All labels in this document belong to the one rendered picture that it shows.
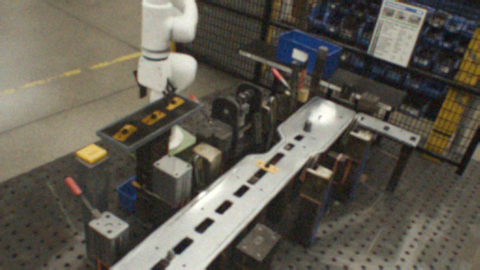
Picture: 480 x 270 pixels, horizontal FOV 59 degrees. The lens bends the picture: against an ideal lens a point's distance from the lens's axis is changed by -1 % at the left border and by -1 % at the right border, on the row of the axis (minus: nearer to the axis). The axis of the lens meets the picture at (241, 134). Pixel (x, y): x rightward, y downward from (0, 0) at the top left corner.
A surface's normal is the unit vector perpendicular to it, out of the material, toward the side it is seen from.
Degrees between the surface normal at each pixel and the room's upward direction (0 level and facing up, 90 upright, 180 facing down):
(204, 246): 0
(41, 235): 0
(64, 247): 0
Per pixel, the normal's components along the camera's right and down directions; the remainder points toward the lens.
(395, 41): -0.54, 0.39
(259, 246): 0.14, -0.83
